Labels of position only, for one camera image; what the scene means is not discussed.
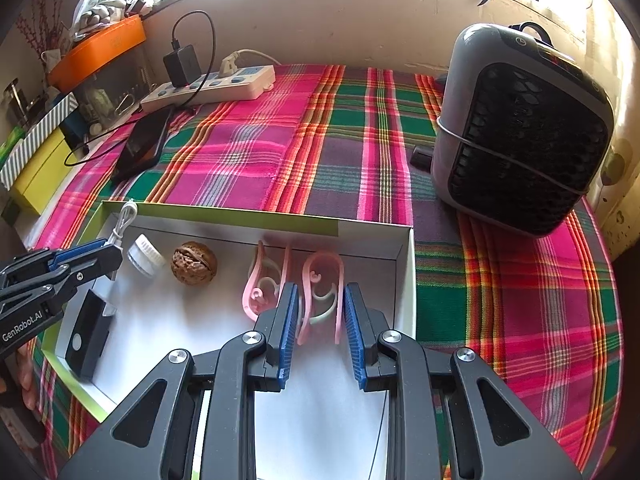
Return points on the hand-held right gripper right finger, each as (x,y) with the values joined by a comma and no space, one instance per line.
(355,340)

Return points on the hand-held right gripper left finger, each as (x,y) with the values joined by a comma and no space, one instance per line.
(289,340)

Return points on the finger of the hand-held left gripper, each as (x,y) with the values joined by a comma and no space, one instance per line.
(95,267)
(82,252)

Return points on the small clear jar white lid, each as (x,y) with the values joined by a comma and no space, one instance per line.
(145,256)

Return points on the pink plastic clip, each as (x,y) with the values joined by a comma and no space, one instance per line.
(250,295)
(320,265)

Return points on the black textured handheld device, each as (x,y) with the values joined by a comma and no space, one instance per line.
(87,340)

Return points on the brown walnut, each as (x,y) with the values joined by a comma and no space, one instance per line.
(195,265)

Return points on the green and white cardboard box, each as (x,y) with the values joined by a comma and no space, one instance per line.
(175,335)

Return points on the person's left hand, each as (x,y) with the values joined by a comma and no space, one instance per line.
(25,377)

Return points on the yellow cardboard box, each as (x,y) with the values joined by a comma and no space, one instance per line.
(40,180)

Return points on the grey striped box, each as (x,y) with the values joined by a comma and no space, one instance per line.
(35,140)

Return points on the black phone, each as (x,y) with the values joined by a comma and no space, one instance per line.
(142,142)

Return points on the green packet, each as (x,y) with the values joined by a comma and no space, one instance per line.
(12,142)

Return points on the metal jar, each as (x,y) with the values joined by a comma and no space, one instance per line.
(15,102)

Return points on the clear glass tank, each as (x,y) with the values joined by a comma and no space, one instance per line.
(120,85)

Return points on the small black block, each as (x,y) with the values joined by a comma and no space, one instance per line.
(422,156)

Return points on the orange plastic tray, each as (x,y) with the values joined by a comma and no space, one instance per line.
(95,52)

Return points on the black charger adapter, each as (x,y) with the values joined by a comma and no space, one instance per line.
(182,65)

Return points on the white power strip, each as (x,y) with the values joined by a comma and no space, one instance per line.
(240,87)

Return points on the red berry branches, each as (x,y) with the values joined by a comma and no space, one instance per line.
(37,25)

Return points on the clear plastic bag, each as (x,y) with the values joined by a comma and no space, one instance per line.
(100,5)

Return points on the grey portable heater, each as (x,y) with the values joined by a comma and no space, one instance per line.
(525,135)

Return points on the heart print curtain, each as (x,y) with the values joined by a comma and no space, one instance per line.
(617,185)

